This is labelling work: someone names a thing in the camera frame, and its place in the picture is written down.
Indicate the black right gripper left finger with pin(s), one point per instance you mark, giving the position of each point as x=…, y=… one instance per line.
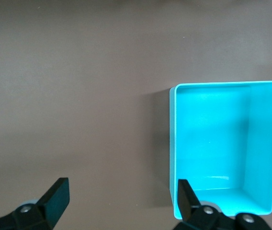
x=52, y=203

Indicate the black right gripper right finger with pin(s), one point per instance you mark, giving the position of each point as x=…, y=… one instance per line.
x=186, y=201

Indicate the teal plastic bin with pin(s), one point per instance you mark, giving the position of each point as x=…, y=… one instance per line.
x=217, y=134

